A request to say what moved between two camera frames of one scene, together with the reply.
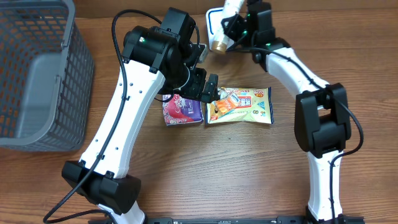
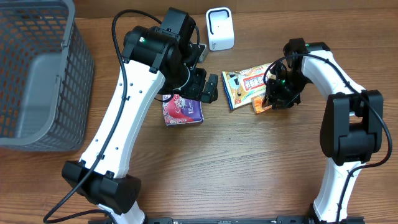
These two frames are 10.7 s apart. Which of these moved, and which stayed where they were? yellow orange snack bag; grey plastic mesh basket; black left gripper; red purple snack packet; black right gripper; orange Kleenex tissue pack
Moved: orange Kleenex tissue pack; yellow orange snack bag; black right gripper
Stayed: black left gripper; red purple snack packet; grey plastic mesh basket
